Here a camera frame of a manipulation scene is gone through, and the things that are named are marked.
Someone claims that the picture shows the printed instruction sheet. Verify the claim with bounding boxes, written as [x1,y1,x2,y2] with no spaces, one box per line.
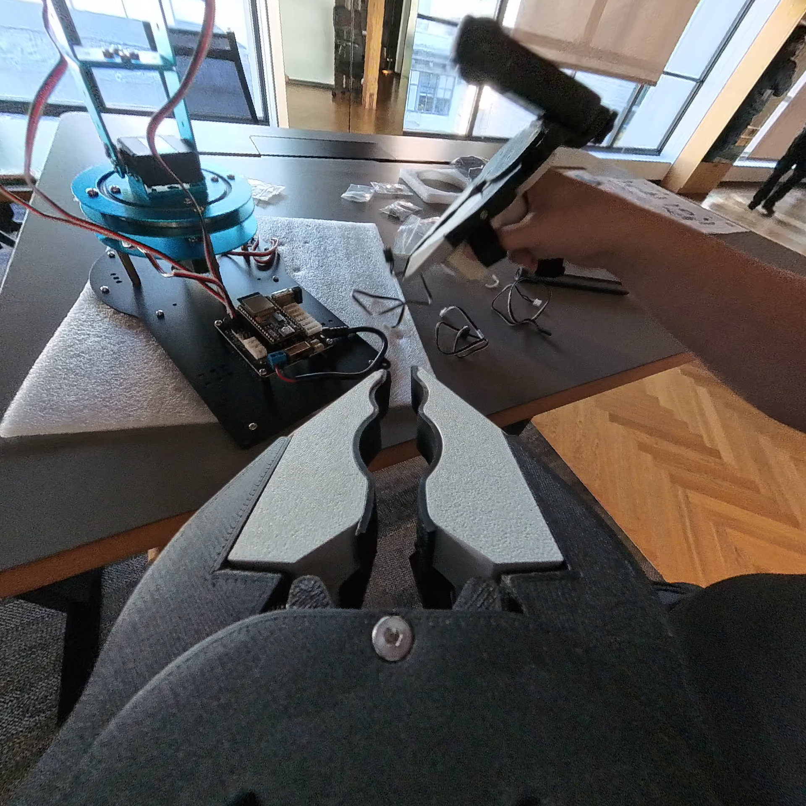
[563,167,750,235]

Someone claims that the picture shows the dark office desk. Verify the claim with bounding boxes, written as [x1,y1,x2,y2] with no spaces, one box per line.
[53,112,505,160]

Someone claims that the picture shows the white foam frame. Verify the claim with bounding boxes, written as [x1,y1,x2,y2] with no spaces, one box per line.
[400,167,479,204]

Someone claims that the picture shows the white foam sheet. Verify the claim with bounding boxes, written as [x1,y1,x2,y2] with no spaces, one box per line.
[0,217,435,440]

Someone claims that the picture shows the black screwdriver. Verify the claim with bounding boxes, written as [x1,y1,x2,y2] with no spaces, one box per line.
[523,272,631,297]

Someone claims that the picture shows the blue toy robot arm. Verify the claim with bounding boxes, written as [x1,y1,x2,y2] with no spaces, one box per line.
[47,0,386,449]

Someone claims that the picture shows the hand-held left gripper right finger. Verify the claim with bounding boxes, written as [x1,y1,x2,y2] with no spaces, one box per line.
[411,366,565,607]

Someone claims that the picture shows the person's right hand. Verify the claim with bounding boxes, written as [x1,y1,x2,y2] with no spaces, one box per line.
[497,173,624,275]

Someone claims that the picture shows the thin black white cable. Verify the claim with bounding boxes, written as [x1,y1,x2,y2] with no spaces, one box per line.
[434,305,490,360]
[491,267,554,338]
[351,247,437,330]

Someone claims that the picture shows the black frame chair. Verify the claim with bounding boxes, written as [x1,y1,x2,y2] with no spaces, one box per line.
[170,31,262,123]

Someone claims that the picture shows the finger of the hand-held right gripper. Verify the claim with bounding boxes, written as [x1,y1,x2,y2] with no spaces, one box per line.
[403,217,471,281]

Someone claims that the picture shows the person's right forearm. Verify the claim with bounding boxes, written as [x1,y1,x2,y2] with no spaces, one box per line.
[592,183,806,432]

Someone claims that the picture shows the dark grey desk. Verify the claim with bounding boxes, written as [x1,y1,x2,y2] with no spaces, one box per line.
[0,151,806,599]

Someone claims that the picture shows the person's dark clothing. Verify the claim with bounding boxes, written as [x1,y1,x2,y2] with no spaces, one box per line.
[655,573,806,806]

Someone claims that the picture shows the clear bag of cables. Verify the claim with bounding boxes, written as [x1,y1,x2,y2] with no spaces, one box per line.
[392,215,445,256]

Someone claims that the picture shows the servo wire bundle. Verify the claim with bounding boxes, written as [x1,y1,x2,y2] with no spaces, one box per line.
[0,0,240,316]

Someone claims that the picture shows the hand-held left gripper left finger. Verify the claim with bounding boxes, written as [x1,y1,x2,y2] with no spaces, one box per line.
[225,370,390,589]

